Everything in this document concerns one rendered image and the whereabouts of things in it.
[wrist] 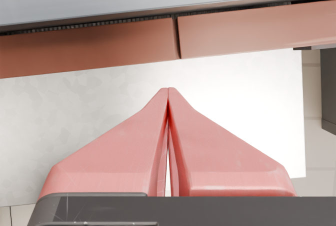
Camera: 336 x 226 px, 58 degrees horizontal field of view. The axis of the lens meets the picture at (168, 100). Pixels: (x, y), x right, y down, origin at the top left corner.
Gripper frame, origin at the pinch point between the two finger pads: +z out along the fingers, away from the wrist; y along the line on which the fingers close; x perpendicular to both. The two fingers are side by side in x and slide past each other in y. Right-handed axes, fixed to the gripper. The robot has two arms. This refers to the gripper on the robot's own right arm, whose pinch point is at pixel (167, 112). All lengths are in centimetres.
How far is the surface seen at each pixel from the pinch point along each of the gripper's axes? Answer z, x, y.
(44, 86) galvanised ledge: 27.1, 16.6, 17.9
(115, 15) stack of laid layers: 15.7, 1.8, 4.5
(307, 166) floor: 70, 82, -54
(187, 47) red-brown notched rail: 16.5, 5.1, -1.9
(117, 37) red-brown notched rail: 16.9, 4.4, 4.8
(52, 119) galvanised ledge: 24.9, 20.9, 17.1
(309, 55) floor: 89, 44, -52
